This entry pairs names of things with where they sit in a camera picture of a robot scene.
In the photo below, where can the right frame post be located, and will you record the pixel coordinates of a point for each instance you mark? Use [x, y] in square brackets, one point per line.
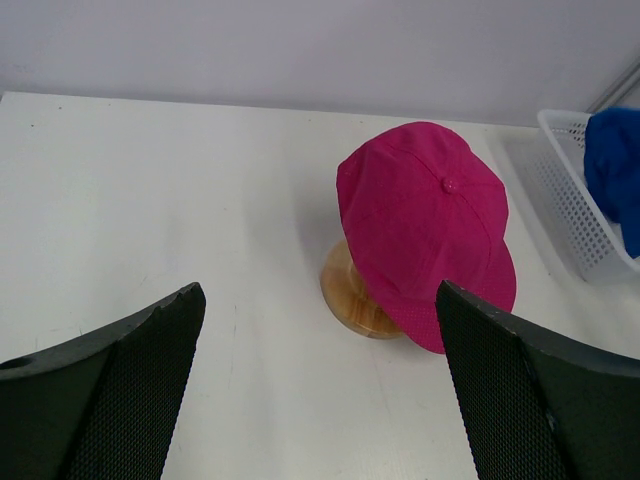
[624, 86]

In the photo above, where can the white plastic basket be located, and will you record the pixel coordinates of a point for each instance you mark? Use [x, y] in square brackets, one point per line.
[594, 242]

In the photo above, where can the wooden hat stand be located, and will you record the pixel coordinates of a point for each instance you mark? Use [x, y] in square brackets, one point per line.
[347, 297]

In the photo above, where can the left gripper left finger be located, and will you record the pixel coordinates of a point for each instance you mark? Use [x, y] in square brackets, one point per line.
[103, 405]

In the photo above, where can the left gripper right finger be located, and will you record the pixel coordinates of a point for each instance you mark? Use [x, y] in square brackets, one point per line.
[536, 404]

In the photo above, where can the blue cap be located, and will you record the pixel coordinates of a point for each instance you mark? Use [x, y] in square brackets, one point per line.
[611, 169]

